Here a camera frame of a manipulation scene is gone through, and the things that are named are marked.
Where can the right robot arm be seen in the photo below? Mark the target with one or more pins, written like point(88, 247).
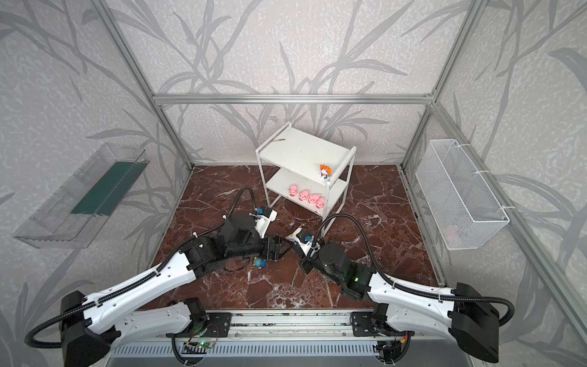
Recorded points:
point(460, 313)

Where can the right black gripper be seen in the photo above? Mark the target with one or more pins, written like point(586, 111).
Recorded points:
point(304, 256)

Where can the orange hooded Doraemon figure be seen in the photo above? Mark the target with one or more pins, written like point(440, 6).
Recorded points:
point(325, 172)

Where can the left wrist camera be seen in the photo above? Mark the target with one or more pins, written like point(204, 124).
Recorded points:
point(264, 216)

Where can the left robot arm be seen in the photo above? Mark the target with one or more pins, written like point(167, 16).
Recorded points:
point(89, 326)

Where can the pink pig toy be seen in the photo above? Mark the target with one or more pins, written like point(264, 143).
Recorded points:
point(304, 195)
point(293, 190)
point(314, 198)
point(321, 203)

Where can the white two-tier shelf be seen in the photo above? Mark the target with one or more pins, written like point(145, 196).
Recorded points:
point(292, 156)

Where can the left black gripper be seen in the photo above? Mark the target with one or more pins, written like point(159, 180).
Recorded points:
point(268, 248)

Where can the teal hooded Doraemon figure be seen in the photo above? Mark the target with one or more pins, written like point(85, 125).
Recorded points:
point(259, 263)

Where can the pink toy in basket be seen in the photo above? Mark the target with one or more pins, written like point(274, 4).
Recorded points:
point(452, 236)

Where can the clear plastic wall bin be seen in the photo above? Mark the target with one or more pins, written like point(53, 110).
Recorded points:
point(73, 216)

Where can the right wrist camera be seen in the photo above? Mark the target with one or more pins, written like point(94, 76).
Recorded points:
point(302, 241)

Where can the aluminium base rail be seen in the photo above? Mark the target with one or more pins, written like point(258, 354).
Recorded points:
point(249, 325)

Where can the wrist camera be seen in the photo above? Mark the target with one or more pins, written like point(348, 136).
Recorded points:
point(264, 216)
point(302, 241)

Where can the white wire mesh basket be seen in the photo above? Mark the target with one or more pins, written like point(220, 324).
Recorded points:
point(458, 194)

